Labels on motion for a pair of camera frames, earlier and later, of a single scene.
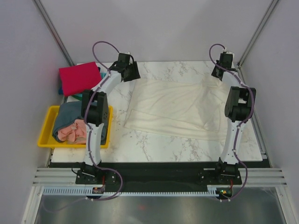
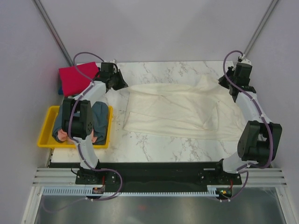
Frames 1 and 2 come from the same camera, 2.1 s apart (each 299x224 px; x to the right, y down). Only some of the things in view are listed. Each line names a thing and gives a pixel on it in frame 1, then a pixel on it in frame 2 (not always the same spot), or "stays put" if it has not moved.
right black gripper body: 214,71 → 224,81
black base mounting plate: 160,174 stays put
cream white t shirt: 193,108 stays put
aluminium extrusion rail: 249,177 stays put
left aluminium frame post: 46,17 stays put
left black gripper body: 133,73 → 117,83
